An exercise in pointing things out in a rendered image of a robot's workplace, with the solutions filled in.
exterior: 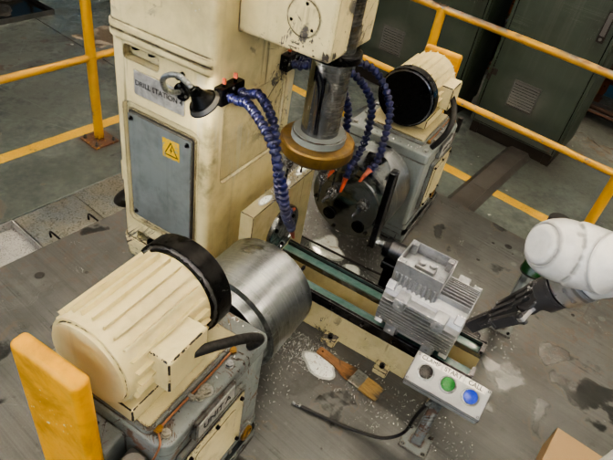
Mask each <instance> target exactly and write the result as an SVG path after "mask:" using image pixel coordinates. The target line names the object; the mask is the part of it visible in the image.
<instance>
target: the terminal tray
mask: <svg viewBox="0 0 613 460"><path fill-rule="evenodd" d="M415 243H418V244H417V245H415ZM402 258H405V259H406V260H405V261H403V260H402ZM451 260H452V261H453V263H452V262H451ZM457 263H458V261H456V260H454V259H453V258H451V257H449V256H446V255H445V254H443V253H441V252H439V251H437V250H435V249H433V248H431V247H429V246H426V245H425V244H423V243H421V242H419V241H417V240H415V239H413V241H412V242H411V243H410V245H409V246H408V247H407V248H406V250H405V251H404V252H403V253H402V255H401V256H400V257H399V259H398V260H397V263H396V266H395V268H394V270H393V274H392V277H391V278H392V279H394V280H396V281H398V282H399V284H398V286H399V285H401V287H402V288H406V290H410V292H411V293H413V292H415V295H416V296H418V295H420V298H425V300H429V301H430V303H432V302H433V303H435V302H436V300H437V298H438V296H439V295H440V293H441V291H442V289H443V288H444V286H445V285H446V283H447V281H448V280H449V278H450V277H451V276H452V273H453V271H454V269H455V268H456V266H457ZM439 277H441V278H442V280H440V279H439Z"/></svg>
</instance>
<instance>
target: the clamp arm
mask: <svg viewBox="0 0 613 460"><path fill-rule="evenodd" d="M399 175H400V171H399V170H397V169H395V168H394V169H392V170H391V172H390V173H389V174H388V175H387V176H386V179H385V180H387V182H386V186H385V189H384V192H383V195H382V198H381V201H380V205H379V210H378V213H377V216H376V219H375V220H374V221H373V222H372V225H373V228H372V231H371V235H370V238H369V243H368V246H369V247H371V248H374V247H375V246H377V245H378V244H379V243H378V242H377V241H380V240H381V239H380V238H379V236H380V233H381V230H382V227H383V225H384V222H385V218H386V215H387V212H388V210H389V207H390V201H391V198H392V195H393V193H394V190H395V187H396V183H397V181H398V178H399ZM376 244H377V245H376Z"/></svg>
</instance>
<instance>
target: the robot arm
mask: <svg viewBox="0 0 613 460"><path fill-rule="evenodd" d="M524 254H525V259H526V261H527V263H528V265H529V266H530V267H531V268H532V269H533V270H534V271H535V272H536V273H537V274H538V275H540V276H541V277H539V278H537V279H536V280H535V281H531V282H530V283H528V284H527V285H526V286H524V287H522V288H520V289H518V290H517V291H515V292H514V293H512V294H511V295H509V296H507V297H505V298H503V299H501V300H499V301H497V302H496V303H495V305H496V306H495V307H493V308H492V309H491V310H487V311H485V312H484V313H481V314H479V315H477V316H474V317H472V318H470V319H467V320H466V322H465V323H464V324H465V325H466V326H467V328H468V329H469V330H470V331H471V332H472V333H474V332H476V331H479V330H481V329H485V328H488V327H490V326H492V327H493V328H494V329H502V328H506V327H511V326H515V325H519V324H520V325H526V324H527V323H528V320H527V318H528V317H529V316H530V315H534V314H536V313H537V312H539V311H540V310H544V311H547V312H550V313H553V312H557V311H559V310H561V309H563V308H570V309H573V308H578V307H581V306H584V305H586V304H588V303H592V302H595V301H597V300H599V299H602V298H613V232H612V231H609V230H607V229H605V228H602V227H600V226H597V225H593V224H591V223H588V222H578V221H576V220H572V219H567V218H553V219H548V220H545V221H543V222H541V223H539V224H537V225H535V226H534V227H533V228H532V229H531V231H530V233H529V234H528V236H527V238H526V240H525V249H524Z"/></svg>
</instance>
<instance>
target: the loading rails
mask: <svg viewBox="0 0 613 460"><path fill-rule="evenodd" d="M283 251H286V252H287V254H288V255H289V256H291V257H292V258H293V259H294V261H295V262H296V263H297V264H298V266H299V267H300V268H301V267H302V266H303V265H305V266H306V268H305V270H304V271H303V273H304V275H305V277H306V280H307V282H308V284H309V286H310V290H311V295H312V306H311V309H310V312H309V314H308V315H307V316H306V318H305V319H304V320H303V321H304V322H305V323H307V324H309V325H311V326H312V327H314V328H316V329H318V330H320V331H322V332H323V333H324V335H323V336H322V337H321V340H320V341H321V342H322V343H324V344H326V345H328V347H330V348H333V347H334V346H335V345H336V343H337V342H338V341H339V342H341V343H342V344H344V345H346V346H347V347H349V348H351V349H352V350H354V351H356V352H358V353H359V354H361V355H363V356H365V357H366V358H368V359H370V360H371V361H374V362H376V363H375V364H374V366H373V367H372V370H371V371H372V372H374V373H376V374H377V375H378V376H380V377H382V378H383V379H384V378H385V377H386V375H387V374H388V372H389V371H391V372H393V373H395V374H396V375H398V376H400V377H401V378H402V379H403V377H404V376H405V374H406V372H407V370H408V368H409V367H410V364H411V363H412V361H413V359H414V357H415V355H416V353H417V351H418V350H419V349H420V347H421V345H420V344H418V343H416V342H415V341H413V340H410V339H409V338H407V337H405V336H403V335H402V334H400V333H398V334H397V335H395V334H394V336H391V335H390V334H389V333H387V332H385V331H384V330H383V328H384V326H385V323H386V322H385V321H383V323H379V322H378V321H376V320H375V319H374V318H375V317H376V316H375V315H376V311H377V308H378V305H379V302H380V299H381V297H382V295H383V293H384V291H385V289H386V288H384V287H381V286H379V285H377V284H375V283H373V282H371V281H369V280H368V279H366V278H364V277H362V276H360V275H358V274H356V273H354V272H352V271H350V270H349V269H347V268H345V267H343V266H341V265H339V264H337V263H335V262H333V261H332V260H330V259H328V258H326V257H324V256H321V255H320V254H318V253H316V252H315V251H313V250H311V249H309V248H307V247H305V246H302V245H300V244H299V243H297V242H296V241H294V240H292V239H290V240H289V241H288V244H287V245H286V246H285V247H284V248H283ZM487 344H488V342H486V341H484V340H481V339H479V338H477V337H476V336H474V335H473V334H471V333H469V332H467V331H465V330H463V329H462V331H461V333H460V335H459V337H458V338H457V340H456V341H455V343H454V345H453V347H452V349H451V351H450V353H449V354H448V356H447V358H446V360H444V359H443V358H441V357H439V356H438V353H439V352H438V351H436V350H434V352H433V354H432V355H431V356H430V357H432V358H434V359H435V360H437V361H439V362H441V363H442V364H444V365H446V366H448V367H450V368H452V369H453V370H455V371H457V372H459V373H460V374H462V375H464V376H466V377H468V378H469V379H472V378H473V376H474V373H475V371H476V368H475V366H476V365H477V363H478V361H479V359H481V357H482V355H483V353H484V350H485V348H486V346H487Z"/></svg>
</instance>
